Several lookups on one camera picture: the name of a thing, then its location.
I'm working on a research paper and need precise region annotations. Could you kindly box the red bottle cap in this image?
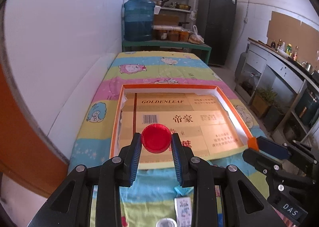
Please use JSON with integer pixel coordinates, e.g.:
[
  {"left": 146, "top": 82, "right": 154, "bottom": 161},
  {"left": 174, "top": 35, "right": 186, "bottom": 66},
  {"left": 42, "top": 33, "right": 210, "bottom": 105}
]
[{"left": 141, "top": 123, "right": 172, "bottom": 154}]

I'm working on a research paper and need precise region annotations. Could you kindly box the small white printed box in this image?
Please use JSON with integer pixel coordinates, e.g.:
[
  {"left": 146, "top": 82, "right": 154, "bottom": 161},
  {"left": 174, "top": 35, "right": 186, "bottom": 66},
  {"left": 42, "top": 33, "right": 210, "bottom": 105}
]
[{"left": 174, "top": 197, "right": 192, "bottom": 227}]

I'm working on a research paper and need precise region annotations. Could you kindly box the orange bottle cap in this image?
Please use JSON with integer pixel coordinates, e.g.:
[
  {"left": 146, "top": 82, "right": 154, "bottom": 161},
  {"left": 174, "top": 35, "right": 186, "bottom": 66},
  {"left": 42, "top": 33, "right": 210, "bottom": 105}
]
[{"left": 247, "top": 137, "right": 260, "bottom": 152}]

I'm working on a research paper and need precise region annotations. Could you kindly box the white bottle cap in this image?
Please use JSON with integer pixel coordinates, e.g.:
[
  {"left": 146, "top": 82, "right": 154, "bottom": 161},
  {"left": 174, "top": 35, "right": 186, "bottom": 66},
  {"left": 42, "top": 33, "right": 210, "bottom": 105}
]
[{"left": 155, "top": 218, "right": 177, "bottom": 227}]

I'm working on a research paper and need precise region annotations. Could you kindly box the shallow orange-rimmed box tray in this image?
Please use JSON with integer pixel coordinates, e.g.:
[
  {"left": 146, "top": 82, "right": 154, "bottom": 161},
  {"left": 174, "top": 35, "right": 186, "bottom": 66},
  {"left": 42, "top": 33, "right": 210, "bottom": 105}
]
[{"left": 110, "top": 84, "right": 254, "bottom": 160}]

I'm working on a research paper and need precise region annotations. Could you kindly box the flattened cardboard liner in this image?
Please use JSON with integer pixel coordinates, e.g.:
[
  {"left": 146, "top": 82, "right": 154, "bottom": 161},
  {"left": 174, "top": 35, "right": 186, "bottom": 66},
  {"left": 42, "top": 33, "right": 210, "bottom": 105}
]
[{"left": 118, "top": 93, "right": 243, "bottom": 159}]

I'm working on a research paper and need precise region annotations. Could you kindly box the potted green plant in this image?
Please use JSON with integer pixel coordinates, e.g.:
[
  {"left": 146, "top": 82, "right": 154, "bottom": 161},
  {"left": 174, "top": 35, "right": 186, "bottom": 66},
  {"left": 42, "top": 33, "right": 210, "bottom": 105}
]
[{"left": 250, "top": 87, "right": 277, "bottom": 119}]

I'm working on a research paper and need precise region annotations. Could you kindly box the white kitchen counter cabinet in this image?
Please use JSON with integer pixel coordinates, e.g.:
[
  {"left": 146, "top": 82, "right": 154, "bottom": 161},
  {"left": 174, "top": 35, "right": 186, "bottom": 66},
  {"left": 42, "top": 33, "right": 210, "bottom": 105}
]
[{"left": 235, "top": 39, "right": 318, "bottom": 146}]

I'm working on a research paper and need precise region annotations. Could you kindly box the green low table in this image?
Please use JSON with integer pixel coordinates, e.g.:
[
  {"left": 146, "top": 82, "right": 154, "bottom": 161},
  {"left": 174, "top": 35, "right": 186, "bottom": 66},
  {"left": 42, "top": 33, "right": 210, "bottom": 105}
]
[{"left": 122, "top": 40, "right": 211, "bottom": 64}]

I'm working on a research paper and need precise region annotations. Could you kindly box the plastic bag of food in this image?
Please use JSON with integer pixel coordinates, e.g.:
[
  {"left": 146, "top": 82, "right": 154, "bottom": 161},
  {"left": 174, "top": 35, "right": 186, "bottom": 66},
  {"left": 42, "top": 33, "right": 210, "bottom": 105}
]
[{"left": 188, "top": 25, "right": 204, "bottom": 45}]

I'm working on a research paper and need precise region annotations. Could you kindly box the brown cardboard box on table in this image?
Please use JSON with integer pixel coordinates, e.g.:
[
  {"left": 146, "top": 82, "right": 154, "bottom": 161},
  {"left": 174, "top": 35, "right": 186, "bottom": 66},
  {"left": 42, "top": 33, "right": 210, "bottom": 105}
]
[{"left": 154, "top": 15, "right": 179, "bottom": 26}]

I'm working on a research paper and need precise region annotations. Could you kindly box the blue water jug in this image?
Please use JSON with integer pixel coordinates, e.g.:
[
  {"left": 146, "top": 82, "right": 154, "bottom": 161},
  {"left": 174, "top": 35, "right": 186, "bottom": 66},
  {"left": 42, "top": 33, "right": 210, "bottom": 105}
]
[{"left": 124, "top": 0, "right": 155, "bottom": 41}]

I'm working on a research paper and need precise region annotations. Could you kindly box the dark refrigerator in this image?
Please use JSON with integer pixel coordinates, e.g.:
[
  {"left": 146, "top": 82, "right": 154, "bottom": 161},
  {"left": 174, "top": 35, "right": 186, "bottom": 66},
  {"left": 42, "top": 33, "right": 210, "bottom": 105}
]
[{"left": 196, "top": 0, "right": 237, "bottom": 66}]

